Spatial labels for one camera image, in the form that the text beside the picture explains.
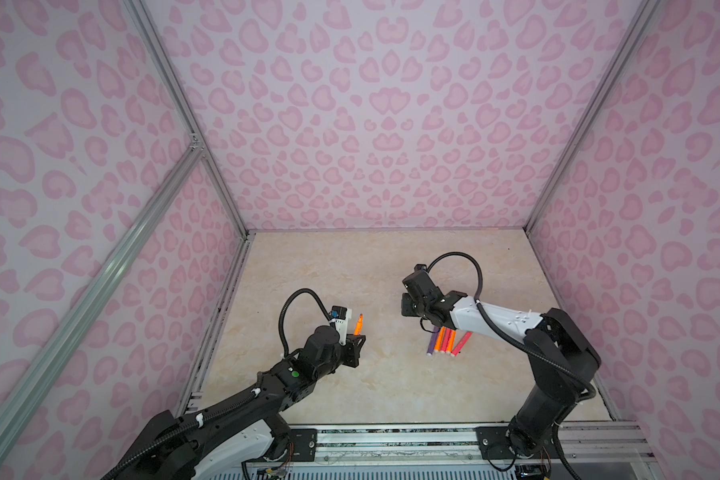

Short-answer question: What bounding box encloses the orange pen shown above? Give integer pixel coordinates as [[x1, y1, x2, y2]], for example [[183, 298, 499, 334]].
[[353, 314, 364, 336], [433, 327, 447, 352], [445, 330, 456, 355]]

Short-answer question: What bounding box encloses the purple pen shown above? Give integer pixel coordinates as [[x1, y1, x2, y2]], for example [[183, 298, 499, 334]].
[[427, 327, 440, 356]]

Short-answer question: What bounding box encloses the pink pen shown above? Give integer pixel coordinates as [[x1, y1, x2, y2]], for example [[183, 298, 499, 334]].
[[439, 328, 452, 353], [451, 332, 472, 356]]

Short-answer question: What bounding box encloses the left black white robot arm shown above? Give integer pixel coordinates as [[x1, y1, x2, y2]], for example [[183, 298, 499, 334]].
[[104, 325, 366, 479]]

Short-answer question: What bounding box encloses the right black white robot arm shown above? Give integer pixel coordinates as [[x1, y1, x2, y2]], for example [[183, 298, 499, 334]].
[[401, 269, 602, 458]]

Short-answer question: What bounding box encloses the right corner aluminium profile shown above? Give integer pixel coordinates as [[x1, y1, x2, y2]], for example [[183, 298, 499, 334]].
[[523, 0, 664, 237]]

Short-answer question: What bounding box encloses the corner aluminium profile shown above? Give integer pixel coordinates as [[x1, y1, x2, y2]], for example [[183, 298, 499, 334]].
[[122, 0, 249, 239], [523, 0, 664, 237]]

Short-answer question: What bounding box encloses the left corner aluminium profile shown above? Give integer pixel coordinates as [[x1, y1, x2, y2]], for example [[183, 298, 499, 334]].
[[122, 0, 249, 239]]

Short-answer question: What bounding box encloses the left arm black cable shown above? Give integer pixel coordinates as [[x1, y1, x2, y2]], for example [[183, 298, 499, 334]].
[[277, 288, 334, 358]]

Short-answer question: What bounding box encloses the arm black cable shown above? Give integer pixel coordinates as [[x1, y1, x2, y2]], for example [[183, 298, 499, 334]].
[[277, 288, 334, 358], [425, 251, 598, 480]]

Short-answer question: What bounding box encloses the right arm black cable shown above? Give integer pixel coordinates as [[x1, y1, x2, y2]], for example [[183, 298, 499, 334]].
[[425, 251, 598, 480]]

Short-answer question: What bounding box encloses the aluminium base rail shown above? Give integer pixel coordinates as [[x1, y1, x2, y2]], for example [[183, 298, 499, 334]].
[[134, 422, 655, 480]]

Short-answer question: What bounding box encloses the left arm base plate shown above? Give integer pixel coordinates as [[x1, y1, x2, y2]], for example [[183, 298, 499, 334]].
[[289, 428, 318, 463]]

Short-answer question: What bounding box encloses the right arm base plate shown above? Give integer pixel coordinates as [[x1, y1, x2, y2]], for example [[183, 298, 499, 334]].
[[474, 425, 517, 461]]

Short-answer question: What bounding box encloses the diagonal aluminium wall profile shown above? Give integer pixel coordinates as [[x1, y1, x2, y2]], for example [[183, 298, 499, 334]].
[[0, 145, 204, 466]]

